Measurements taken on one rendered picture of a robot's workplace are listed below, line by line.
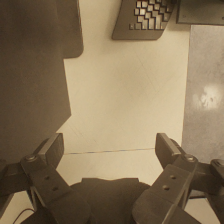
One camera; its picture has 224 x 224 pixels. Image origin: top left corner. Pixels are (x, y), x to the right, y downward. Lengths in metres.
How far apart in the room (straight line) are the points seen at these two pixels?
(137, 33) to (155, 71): 0.13
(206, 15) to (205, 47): 0.93
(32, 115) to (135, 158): 0.49
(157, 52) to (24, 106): 0.44
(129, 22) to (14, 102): 0.41
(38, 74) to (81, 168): 0.49
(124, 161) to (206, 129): 1.13
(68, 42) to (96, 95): 0.19
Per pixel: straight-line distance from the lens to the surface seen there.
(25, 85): 0.23
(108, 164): 0.66
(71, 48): 0.54
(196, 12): 0.56
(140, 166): 0.68
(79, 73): 0.54
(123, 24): 0.53
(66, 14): 0.56
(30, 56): 0.25
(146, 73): 0.55
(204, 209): 1.87
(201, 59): 1.48
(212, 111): 1.62
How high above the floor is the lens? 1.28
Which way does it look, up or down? 72 degrees down
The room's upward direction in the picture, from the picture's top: 177 degrees clockwise
